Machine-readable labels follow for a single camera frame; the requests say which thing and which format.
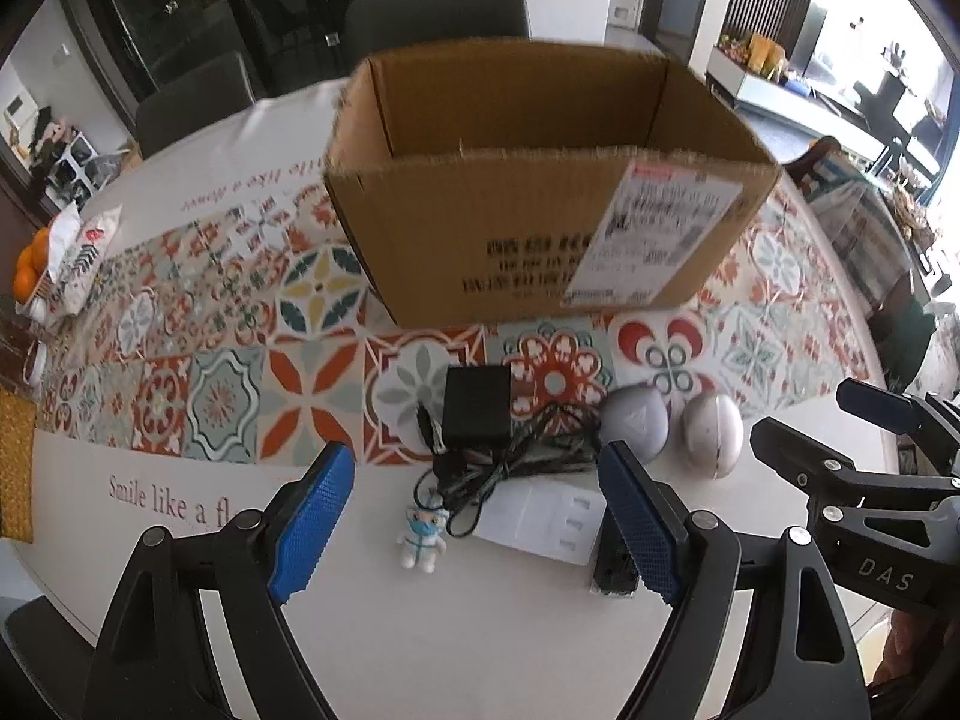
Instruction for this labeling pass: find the patterned tablecloth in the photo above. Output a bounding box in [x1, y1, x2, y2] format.
[0, 73, 905, 720]

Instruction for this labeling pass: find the white low media cabinet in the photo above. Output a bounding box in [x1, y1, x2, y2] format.
[707, 45, 830, 117]

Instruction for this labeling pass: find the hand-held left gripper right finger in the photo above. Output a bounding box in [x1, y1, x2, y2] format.
[598, 440, 872, 720]

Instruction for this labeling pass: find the yellow woven placemat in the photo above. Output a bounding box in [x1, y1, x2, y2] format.
[0, 388, 38, 545]

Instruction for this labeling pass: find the dark chair back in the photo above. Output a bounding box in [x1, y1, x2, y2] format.
[0, 595, 103, 720]

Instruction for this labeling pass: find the pile of oranges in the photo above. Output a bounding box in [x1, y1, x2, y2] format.
[13, 227, 51, 302]

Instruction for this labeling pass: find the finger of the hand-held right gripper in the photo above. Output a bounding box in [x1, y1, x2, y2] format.
[835, 378, 960, 458]
[750, 415, 960, 515]

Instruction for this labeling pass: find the cardboard box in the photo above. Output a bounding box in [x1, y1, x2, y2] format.
[322, 41, 785, 329]

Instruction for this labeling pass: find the white power strip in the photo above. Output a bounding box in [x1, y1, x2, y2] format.
[472, 481, 608, 566]

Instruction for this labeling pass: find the dark grey dining chair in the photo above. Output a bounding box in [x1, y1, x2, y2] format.
[134, 52, 257, 159]
[344, 0, 531, 62]

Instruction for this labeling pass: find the armchair with striped blanket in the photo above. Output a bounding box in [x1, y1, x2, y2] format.
[786, 135, 935, 320]

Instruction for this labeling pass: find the black rectangular device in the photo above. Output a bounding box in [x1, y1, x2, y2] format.
[590, 531, 643, 602]

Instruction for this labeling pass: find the person's right hand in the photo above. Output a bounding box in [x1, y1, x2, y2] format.
[874, 615, 960, 720]

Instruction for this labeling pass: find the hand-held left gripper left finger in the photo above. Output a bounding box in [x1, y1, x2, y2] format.
[86, 441, 356, 720]

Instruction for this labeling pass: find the black power adapter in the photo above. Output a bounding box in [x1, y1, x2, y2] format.
[442, 365, 513, 446]

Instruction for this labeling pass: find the white bear figurine keychain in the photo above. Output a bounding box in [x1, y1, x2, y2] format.
[396, 505, 452, 573]

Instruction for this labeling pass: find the black cable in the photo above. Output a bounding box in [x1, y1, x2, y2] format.
[411, 399, 605, 541]

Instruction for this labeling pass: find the leaf patterned snack bag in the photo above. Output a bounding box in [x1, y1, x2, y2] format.
[33, 201, 125, 325]

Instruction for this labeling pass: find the white round ball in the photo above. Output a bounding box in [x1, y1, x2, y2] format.
[679, 389, 746, 480]

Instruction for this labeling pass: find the dark glass door cabinet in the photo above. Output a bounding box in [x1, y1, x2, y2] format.
[73, 0, 445, 102]

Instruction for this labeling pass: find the white storage rack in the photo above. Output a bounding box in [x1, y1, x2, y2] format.
[43, 130, 100, 197]

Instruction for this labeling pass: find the grey round ball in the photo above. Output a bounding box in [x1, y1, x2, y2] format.
[603, 383, 671, 463]

